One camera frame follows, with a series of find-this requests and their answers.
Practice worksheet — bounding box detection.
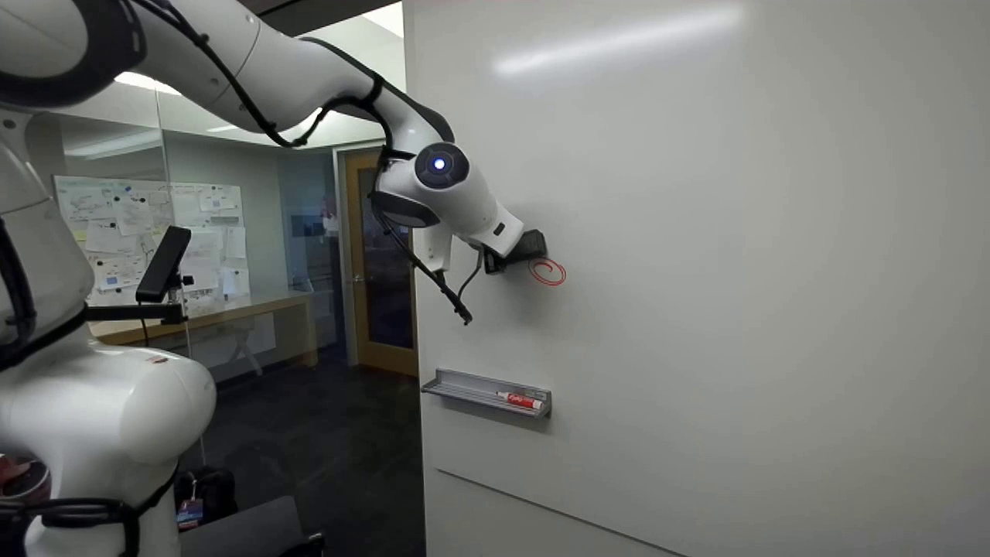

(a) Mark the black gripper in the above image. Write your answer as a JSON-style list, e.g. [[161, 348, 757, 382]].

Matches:
[[481, 228, 533, 279]]

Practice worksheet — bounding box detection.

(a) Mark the red dry-erase marker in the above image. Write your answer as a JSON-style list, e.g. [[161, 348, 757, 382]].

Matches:
[[496, 386, 549, 410]]

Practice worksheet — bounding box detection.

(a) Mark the white whiteboard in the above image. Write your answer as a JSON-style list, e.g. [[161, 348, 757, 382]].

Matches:
[[401, 0, 990, 557]]

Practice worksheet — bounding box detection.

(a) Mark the dark flat panel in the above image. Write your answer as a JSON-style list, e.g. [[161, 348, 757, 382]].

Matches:
[[177, 493, 332, 557]]

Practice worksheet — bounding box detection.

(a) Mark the small white wall poster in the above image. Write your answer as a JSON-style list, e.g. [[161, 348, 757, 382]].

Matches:
[[167, 183, 255, 305]]

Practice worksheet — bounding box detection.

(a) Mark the large white wall poster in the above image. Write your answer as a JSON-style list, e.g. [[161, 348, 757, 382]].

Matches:
[[54, 172, 174, 305]]

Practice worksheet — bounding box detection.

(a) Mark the grey aluminium marker tray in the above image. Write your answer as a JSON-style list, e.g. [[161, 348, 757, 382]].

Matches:
[[418, 364, 555, 424]]

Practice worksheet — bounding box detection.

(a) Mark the wooden door with glass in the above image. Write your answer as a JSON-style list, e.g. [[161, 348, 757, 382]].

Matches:
[[333, 144, 422, 381]]

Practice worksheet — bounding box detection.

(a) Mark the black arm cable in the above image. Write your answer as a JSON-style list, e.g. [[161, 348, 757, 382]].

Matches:
[[132, 0, 488, 329]]

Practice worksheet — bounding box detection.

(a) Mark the black phone on mount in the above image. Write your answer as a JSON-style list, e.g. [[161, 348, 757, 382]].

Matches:
[[132, 222, 194, 305]]

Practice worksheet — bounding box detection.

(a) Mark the wooden desk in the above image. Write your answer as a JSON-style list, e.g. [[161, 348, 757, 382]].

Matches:
[[90, 291, 322, 381]]

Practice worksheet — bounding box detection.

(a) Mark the black felt whiteboard eraser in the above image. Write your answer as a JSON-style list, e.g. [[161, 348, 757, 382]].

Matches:
[[523, 226, 551, 270]]

